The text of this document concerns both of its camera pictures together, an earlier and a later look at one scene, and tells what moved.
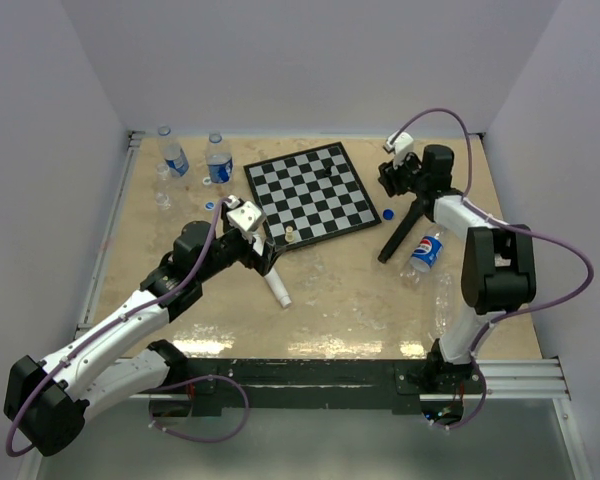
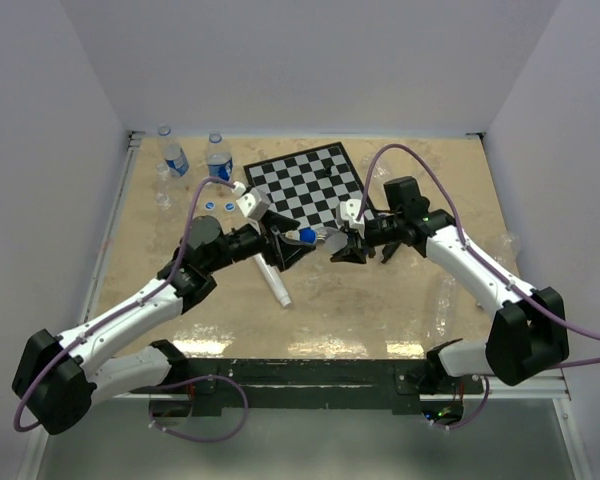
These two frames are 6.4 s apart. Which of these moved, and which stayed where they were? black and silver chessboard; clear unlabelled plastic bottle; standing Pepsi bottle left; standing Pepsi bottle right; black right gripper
Moved: black right gripper
Stayed: standing Pepsi bottle left; standing Pepsi bottle right; black and silver chessboard; clear unlabelled plastic bottle
